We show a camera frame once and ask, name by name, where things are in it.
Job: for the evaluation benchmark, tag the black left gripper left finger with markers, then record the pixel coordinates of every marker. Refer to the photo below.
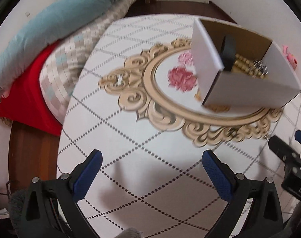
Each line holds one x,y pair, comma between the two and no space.
50,207

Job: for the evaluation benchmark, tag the teal blanket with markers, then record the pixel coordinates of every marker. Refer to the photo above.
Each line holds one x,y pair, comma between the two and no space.
53,23

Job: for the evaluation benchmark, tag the white cardboard box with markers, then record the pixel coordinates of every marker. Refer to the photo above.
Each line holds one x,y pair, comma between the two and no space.
219,87

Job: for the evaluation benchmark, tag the wooden bed frame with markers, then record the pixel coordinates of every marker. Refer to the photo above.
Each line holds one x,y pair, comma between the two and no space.
32,153

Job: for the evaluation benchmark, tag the patterned white tablecloth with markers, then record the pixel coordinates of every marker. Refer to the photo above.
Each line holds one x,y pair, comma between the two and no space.
137,102

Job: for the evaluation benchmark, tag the pink plush toy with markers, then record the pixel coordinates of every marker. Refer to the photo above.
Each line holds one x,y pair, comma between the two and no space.
290,57

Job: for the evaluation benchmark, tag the red bed sheet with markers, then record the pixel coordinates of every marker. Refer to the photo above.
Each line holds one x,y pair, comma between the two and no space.
25,103

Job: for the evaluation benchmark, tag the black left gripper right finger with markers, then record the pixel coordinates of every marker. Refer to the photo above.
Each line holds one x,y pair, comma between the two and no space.
265,216

